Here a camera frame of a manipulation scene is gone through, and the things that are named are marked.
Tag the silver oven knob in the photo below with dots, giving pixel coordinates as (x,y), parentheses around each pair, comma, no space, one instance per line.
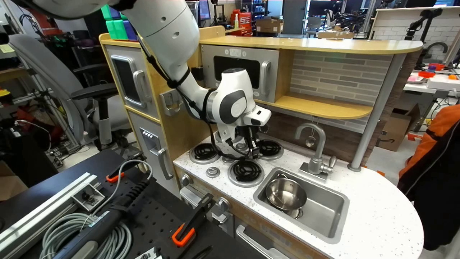
(185,180)
(223,204)

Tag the grey wall hook holder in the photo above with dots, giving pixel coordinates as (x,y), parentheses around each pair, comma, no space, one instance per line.
(170,102)

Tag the red tool chest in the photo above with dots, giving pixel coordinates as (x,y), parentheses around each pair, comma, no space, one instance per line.
(243,21)

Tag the red bowl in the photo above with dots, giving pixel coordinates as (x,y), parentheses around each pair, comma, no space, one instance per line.
(426,74)

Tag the toy freezer door with dispenser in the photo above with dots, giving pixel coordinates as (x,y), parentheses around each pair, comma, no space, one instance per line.
(143,162)

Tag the monitor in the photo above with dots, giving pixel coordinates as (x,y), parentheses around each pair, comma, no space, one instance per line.
(204,10)

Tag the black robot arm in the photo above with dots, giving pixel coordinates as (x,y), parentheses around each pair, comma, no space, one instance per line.
(424,21)

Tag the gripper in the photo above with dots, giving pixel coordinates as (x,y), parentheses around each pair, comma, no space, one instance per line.
(252,131)

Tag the closed cardboard box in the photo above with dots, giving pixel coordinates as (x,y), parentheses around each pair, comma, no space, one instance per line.
(268,26)

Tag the black and orange clamp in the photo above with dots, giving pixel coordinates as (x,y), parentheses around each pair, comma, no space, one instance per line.
(124,169)
(190,225)

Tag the stainless steel pot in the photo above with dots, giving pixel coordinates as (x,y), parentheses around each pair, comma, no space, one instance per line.
(285,194)

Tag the grey stove knob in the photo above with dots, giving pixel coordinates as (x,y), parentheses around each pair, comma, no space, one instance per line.
(227,160)
(241,146)
(212,172)

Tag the stack of green blue blocks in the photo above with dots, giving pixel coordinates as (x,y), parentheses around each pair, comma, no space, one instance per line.
(116,28)

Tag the grey toy tap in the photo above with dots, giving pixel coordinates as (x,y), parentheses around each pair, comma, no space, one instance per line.
(316,162)

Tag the wooden toy kitchen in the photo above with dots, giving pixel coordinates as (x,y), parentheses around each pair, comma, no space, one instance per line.
(373,212)

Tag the pink plate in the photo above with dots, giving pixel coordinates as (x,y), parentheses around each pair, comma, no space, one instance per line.
(415,79)

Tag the grey office chair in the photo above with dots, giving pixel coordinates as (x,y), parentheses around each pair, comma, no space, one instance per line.
(54,72)

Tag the person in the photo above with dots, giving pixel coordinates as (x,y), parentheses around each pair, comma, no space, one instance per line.
(436,172)

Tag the aluminium profile rail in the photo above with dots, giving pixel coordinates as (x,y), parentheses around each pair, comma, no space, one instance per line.
(43,208)

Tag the hanging metal ladle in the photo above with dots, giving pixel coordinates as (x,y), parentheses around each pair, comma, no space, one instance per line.
(311,141)

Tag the grey toy sink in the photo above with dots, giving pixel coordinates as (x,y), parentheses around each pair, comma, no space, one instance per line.
(323,210)

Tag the orange ball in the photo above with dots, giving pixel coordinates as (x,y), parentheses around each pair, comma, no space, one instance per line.
(452,76)

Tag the white brick pattern panel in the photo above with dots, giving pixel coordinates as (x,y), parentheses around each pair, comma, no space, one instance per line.
(391,25)

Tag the black coil burner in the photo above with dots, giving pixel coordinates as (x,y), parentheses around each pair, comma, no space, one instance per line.
(205,151)
(270,148)
(246,172)

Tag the toy microwave door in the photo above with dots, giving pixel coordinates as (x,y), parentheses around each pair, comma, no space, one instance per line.
(240,53)

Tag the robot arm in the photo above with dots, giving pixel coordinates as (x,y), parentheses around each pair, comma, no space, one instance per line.
(169,32)

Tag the open cardboard box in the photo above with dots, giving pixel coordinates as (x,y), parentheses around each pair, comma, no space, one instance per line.
(397,127)

